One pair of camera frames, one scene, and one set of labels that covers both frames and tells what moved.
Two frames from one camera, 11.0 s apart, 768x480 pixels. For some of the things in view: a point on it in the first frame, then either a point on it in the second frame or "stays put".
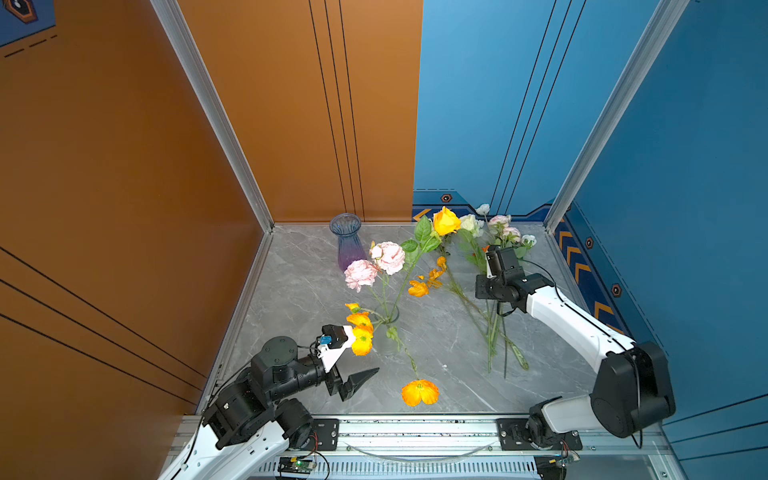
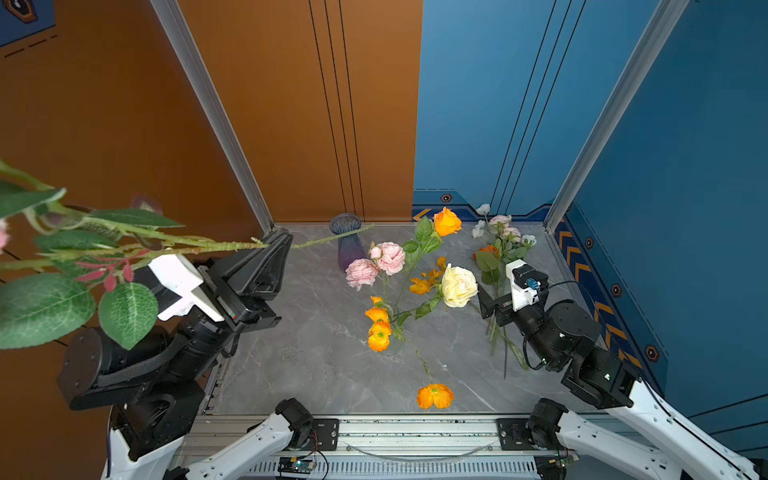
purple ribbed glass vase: (350, 249) stays put
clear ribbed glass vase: (386, 314) -> (397, 339)
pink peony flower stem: (363, 275) stays put
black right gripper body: (488, 288) -> (507, 313)
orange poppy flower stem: (363, 321) -> (382, 327)
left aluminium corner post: (175, 26) stays put
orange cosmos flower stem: (419, 289) stays put
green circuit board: (294, 465) stays put
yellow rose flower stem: (429, 233) stays put
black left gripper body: (333, 378) -> (247, 316)
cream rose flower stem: (488, 302) -> (459, 286)
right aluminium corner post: (649, 46) stays put
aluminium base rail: (468, 448) stays put
